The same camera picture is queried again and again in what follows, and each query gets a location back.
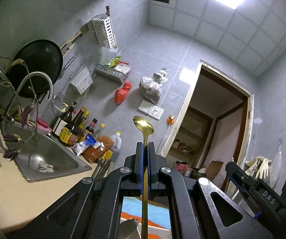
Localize gold spoon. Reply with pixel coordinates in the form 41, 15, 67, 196
133, 116, 154, 239

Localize silver spoon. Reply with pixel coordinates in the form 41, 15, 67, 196
118, 218, 139, 238

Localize rubber gloves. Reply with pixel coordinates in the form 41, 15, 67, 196
245, 156, 271, 180

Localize striped towel cloth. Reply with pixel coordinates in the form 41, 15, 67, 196
120, 196, 172, 239

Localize brown snack packet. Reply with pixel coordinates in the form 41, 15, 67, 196
82, 135, 114, 164

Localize large oil jug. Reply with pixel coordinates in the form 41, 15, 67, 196
102, 131, 122, 162

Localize steel sink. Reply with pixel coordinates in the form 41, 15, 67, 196
1, 124, 91, 182

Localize dark soy sauce bottle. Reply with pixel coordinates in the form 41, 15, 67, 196
59, 106, 87, 146

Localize red plastic bag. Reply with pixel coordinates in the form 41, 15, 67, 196
114, 81, 132, 105

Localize steel faucet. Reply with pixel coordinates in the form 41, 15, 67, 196
3, 71, 54, 119

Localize white plastic bag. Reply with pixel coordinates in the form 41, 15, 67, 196
139, 68, 168, 104

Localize white hanging holder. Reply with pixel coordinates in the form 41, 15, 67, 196
70, 67, 93, 94

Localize black wok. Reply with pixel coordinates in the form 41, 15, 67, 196
5, 39, 63, 98

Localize orange wall hook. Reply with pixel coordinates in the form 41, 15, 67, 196
167, 115, 175, 126

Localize metal wall shelf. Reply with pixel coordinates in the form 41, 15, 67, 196
92, 64, 128, 84

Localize white wall basket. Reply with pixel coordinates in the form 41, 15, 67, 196
91, 14, 116, 49

